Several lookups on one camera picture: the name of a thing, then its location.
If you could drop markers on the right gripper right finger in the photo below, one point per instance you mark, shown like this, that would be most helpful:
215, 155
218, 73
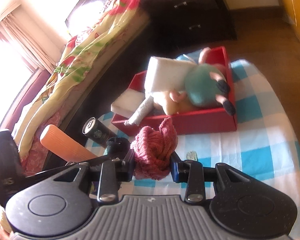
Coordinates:
191, 173

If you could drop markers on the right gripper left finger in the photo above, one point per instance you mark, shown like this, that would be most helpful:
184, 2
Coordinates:
113, 172

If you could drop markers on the dark red knitted cloth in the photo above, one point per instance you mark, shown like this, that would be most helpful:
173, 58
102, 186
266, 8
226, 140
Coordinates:
153, 150

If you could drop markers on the white sponge block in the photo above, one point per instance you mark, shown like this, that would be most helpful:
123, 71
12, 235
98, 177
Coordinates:
127, 103
165, 74

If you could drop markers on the grey white towel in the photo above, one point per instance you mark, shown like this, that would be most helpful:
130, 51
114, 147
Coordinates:
142, 111

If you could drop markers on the teal plush doll toy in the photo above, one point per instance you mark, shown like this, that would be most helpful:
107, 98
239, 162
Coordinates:
206, 87

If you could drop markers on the black coffee can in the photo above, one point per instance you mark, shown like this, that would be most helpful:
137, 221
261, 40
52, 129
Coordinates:
97, 131

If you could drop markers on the orange ribbed cylinder vase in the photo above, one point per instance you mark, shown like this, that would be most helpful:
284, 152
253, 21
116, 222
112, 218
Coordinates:
64, 146

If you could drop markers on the red rectangular storage box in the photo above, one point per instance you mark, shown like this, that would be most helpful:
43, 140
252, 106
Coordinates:
214, 120

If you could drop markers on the blue white checkered cloth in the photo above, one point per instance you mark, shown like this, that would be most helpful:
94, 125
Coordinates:
264, 145

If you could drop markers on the beige window curtain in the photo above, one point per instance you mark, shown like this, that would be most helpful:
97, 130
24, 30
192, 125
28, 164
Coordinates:
36, 47

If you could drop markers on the dark wooden nightstand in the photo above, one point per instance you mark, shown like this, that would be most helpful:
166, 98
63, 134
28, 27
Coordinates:
180, 24

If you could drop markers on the floral bed quilt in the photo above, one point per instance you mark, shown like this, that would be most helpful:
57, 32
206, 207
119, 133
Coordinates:
76, 62

